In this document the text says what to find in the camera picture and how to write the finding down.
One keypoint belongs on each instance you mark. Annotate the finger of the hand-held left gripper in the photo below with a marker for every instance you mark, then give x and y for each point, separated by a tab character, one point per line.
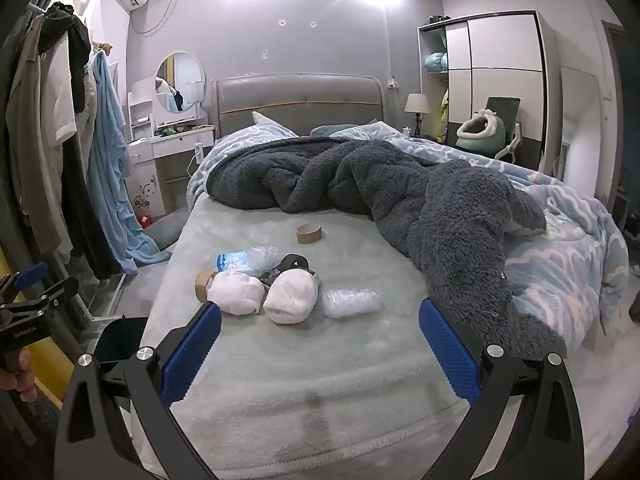
57	294
31	276

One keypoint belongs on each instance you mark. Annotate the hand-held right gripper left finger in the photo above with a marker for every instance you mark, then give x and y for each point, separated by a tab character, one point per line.
192	355

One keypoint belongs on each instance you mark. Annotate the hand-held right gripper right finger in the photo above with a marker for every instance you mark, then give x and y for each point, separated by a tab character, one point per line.
450	355

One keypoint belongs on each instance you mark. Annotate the dark trash bin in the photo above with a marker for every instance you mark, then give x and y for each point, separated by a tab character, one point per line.
117	341

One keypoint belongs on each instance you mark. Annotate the blue tissue packet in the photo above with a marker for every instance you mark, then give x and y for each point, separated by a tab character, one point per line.
234	261

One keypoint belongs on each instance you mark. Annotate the person's left hand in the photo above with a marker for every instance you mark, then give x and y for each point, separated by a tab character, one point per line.
22	377

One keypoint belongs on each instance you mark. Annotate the white clothes rack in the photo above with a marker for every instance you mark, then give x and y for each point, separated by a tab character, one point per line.
119	294

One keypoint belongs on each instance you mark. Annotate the cardboard tape core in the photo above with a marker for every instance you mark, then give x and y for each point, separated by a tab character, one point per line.
309	234
203	286

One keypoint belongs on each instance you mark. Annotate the white rolled sock left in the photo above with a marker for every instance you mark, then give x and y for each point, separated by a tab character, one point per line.
235	294

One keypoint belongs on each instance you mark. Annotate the small clear bubble wrap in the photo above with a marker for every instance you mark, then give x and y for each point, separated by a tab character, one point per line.
265	258

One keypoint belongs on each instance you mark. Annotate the grey floor pillow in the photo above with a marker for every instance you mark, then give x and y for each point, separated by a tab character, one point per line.
167	230

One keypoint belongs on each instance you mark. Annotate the black crumpled item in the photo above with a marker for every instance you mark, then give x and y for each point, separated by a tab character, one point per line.
295	262

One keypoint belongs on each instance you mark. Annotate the dark grey fleece blanket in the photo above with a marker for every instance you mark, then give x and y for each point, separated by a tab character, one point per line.
440	210

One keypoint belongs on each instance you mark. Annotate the light blue hanging towel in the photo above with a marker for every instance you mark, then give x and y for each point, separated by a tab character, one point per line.
107	150

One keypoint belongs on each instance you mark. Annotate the blue patterned duvet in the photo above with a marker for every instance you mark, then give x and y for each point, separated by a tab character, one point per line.
560	255

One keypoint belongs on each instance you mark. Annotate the grey hanging jacket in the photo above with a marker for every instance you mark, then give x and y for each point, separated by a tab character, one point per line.
30	125

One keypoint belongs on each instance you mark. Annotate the white dressing table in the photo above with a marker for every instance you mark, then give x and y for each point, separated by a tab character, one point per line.
170	160

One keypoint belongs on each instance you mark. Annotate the white hanging shirt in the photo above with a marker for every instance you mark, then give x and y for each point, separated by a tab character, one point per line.
59	95

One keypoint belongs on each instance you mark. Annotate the white power strip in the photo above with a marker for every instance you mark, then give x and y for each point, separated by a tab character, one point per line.
199	152

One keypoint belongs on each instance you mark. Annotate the green plush seat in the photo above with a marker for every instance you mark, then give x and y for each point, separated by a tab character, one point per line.
482	132

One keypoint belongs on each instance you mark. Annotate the blue patterned pillow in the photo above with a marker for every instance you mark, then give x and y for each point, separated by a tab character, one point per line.
272	125

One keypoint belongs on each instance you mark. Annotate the black hanging garment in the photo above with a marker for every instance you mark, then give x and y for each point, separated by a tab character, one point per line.
72	35

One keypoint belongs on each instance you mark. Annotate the round mirror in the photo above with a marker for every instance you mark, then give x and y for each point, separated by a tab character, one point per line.
181	82

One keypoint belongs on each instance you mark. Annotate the black chair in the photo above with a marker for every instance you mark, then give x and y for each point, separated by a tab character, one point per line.
507	110

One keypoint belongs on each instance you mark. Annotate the bedside table lamp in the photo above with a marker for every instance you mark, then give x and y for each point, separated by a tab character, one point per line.
416	102

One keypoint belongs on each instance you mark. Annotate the grey padded headboard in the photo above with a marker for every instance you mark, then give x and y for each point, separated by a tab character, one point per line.
300	97

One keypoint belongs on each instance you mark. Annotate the blue plush toy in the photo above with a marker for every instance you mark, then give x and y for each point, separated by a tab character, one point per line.
435	62

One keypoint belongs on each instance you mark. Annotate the white wardrobe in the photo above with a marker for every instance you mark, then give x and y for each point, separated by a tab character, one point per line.
500	50

